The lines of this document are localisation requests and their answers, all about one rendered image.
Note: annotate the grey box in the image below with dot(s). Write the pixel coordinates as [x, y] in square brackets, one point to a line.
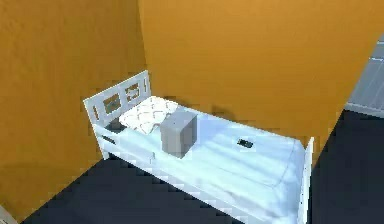
[178, 133]

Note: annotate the white patterned pillow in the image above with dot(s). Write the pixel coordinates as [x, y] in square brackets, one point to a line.
[148, 115]

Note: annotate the white bed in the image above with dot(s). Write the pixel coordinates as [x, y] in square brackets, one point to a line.
[233, 166]

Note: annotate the dark flat object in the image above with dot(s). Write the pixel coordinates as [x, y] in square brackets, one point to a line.
[115, 126]

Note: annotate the grey room door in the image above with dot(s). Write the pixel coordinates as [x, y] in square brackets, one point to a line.
[368, 83]

